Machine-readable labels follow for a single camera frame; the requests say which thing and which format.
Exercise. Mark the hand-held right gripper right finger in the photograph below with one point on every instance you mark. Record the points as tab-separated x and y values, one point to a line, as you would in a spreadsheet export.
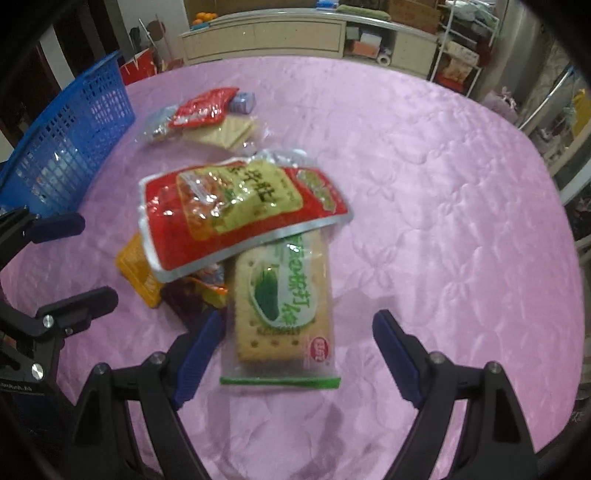
398	357

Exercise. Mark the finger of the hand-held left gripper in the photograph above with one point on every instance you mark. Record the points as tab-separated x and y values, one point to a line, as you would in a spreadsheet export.
57	228
76	307

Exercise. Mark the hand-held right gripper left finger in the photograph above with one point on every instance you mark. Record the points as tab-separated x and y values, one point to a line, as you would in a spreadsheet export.
197	357

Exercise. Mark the dark purple snack packet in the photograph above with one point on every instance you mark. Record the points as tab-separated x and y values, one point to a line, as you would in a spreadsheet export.
190	300

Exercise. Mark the orange snack packet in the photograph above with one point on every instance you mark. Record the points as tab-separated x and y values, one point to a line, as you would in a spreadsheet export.
137	277

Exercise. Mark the green print cracker packet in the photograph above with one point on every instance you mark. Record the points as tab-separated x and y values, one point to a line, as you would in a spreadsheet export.
277	332

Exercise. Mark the blue plastic basket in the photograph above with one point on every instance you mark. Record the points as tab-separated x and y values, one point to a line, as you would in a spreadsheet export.
69	138

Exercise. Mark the large red snack packet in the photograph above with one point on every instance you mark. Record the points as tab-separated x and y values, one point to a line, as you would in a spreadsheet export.
184	230

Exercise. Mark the small red snack packet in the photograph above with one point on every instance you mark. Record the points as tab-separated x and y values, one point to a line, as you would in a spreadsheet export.
203	108

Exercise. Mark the clear plain cracker packet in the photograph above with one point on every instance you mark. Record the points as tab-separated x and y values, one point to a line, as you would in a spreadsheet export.
226	132

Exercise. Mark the clear bluish snack packet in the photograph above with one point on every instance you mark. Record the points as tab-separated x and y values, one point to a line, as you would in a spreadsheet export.
158	122

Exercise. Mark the pink tablecloth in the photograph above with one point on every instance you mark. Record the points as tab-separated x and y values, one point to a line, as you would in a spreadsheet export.
438	207

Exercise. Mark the red paper bag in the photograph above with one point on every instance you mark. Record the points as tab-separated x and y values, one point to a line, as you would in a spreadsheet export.
137	69

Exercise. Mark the pile of oranges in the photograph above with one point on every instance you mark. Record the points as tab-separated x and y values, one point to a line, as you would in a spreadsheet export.
205	17

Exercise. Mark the pink bag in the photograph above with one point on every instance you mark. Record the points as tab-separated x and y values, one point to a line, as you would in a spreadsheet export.
501	104

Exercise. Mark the cream low cabinet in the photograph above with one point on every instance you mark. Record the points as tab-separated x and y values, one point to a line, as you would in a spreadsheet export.
277	37

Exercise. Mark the white tape roll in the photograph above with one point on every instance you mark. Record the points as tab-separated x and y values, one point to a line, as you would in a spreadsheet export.
383	57

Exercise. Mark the yellow bag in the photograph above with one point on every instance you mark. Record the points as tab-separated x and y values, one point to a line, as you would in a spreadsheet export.
581	113

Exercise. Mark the white metal rack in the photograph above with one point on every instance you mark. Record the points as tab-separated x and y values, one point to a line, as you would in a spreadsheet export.
461	55

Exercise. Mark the brown cardboard box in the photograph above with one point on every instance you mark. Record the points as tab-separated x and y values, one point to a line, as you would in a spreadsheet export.
415	14

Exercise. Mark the green cushion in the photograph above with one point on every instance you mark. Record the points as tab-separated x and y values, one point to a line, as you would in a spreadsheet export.
364	12

